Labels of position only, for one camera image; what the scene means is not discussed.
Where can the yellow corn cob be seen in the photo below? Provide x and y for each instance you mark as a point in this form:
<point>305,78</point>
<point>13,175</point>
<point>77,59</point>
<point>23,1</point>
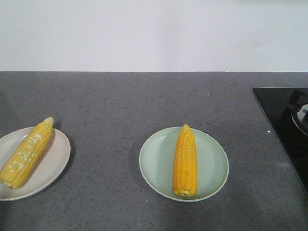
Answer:
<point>184,179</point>

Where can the pale corn cob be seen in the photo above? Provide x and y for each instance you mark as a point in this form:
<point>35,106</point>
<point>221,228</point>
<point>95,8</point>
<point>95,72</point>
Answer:
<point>17,170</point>

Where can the beige round plate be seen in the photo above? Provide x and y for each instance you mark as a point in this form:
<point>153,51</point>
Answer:
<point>49,168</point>

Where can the black glass gas stove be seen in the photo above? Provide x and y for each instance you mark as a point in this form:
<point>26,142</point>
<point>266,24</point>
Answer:
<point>287,110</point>

